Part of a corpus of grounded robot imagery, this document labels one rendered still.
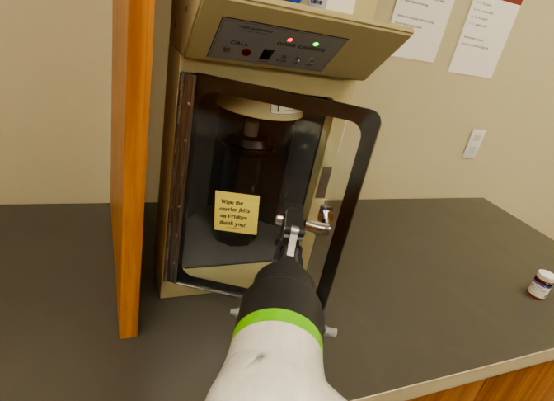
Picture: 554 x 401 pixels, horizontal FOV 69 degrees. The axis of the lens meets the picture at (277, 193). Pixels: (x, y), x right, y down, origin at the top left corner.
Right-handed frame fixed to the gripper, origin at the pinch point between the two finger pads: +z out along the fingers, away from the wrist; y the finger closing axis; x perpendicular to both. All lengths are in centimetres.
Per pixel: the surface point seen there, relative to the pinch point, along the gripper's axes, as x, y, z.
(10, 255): 55, -26, 9
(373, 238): -27, -26, 48
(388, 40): -8.7, 28.6, 9.3
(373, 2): -6.1, 33.6, 19.2
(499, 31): -58, 35, 94
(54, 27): 59, 17, 35
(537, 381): -71, -43, 22
